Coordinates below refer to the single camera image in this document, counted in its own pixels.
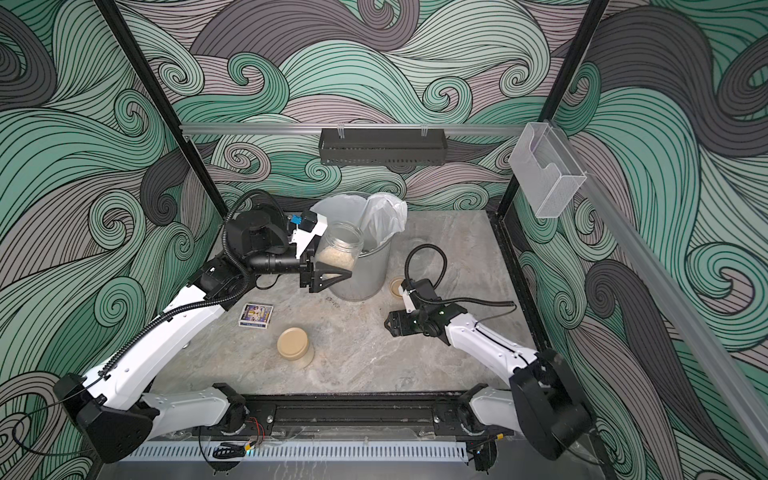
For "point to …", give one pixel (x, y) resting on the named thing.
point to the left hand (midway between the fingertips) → (345, 254)
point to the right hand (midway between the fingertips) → (396, 323)
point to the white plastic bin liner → (380, 216)
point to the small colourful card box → (256, 315)
